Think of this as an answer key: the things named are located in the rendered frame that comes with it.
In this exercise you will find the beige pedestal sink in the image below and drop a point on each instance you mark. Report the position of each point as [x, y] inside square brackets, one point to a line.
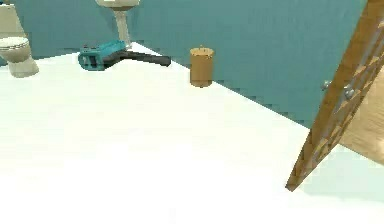
[122, 20]

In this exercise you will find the grey round door knob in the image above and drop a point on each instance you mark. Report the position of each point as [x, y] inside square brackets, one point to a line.
[348, 91]
[325, 85]

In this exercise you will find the tan cylindrical bin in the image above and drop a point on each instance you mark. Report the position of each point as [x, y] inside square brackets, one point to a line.
[201, 66]

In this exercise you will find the beige toilet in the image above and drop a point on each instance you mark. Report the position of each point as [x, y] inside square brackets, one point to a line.
[16, 53]

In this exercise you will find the brown wooden door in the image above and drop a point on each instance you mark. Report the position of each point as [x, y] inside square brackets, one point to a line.
[346, 93]

